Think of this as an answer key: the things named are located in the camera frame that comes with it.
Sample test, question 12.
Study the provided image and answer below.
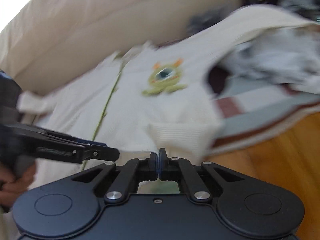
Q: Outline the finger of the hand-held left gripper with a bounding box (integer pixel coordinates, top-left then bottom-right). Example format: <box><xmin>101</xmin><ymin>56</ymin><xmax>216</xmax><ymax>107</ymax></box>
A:
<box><xmin>21</xmin><ymin>124</ymin><xmax>120</xmax><ymax>165</ymax></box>

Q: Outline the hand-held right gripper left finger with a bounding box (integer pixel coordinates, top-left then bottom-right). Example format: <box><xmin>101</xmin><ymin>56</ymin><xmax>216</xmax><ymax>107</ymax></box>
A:
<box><xmin>71</xmin><ymin>152</ymin><xmax>158</xmax><ymax>204</ymax></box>

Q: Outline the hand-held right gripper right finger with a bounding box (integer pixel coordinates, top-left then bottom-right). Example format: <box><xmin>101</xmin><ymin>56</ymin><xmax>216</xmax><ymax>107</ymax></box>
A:
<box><xmin>159</xmin><ymin>148</ymin><xmax>245</xmax><ymax>202</ymax></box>

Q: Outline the cream top with green monster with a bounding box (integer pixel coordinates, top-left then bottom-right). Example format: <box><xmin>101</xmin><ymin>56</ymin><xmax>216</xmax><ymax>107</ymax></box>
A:
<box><xmin>0</xmin><ymin>5</ymin><xmax>318</xmax><ymax>240</ymax></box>

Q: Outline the person's left hand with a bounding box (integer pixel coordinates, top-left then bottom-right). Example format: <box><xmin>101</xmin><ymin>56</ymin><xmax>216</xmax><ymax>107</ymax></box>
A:
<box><xmin>0</xmin><ymin>165</ymin><xmax>36</xmax><ymax>207</ymax></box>

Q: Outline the checkered printed rug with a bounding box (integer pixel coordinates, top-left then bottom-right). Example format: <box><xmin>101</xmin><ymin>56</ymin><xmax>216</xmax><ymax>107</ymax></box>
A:
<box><xmin>207</xmin><ymin>62</ymin><xmax>320</xmax><ymax>155</ymax></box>

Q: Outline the beige sofa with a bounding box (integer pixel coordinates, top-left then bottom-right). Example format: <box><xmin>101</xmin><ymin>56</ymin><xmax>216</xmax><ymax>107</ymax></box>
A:
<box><xmin>0</xmin><ymin>0</ymin><xmax>248</xmax><ymax>98</ymax></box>

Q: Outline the white garment with dark print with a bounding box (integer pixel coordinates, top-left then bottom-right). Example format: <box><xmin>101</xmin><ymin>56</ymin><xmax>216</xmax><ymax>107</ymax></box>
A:
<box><xmin>220</xmin><ymin>26</ymin><xmax>320</xmax><ymax>93</ymax></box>

